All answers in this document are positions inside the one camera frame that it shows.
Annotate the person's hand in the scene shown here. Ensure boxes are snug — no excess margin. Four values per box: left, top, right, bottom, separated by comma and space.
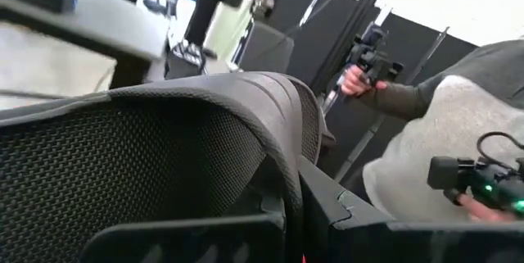
340, 65, 388, 97
457, 193, 517, 224

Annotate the black leader arm handle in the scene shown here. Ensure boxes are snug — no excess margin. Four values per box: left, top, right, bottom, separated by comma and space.
427, 131, 524, 220
346, 27, 405, 88

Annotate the grey side table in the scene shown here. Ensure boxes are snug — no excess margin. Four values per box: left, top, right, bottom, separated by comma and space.
0, 0, 169, 88

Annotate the grey monitor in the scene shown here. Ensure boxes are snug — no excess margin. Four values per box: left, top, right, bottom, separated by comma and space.
238, 20, 296, 74

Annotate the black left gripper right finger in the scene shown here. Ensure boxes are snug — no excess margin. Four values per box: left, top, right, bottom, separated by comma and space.
298, 156, 524, 263

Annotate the black aluminium frame rail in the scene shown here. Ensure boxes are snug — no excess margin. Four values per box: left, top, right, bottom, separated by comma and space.
309, 0, 397, 96

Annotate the person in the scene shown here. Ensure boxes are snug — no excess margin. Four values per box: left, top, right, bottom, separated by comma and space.
340, 39, 524, 225

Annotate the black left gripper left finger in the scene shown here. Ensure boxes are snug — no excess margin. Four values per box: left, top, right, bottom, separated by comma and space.
79, 211, 287, 263

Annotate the black slide sandal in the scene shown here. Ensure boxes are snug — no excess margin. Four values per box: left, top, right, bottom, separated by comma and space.
0, 70, 337, 263

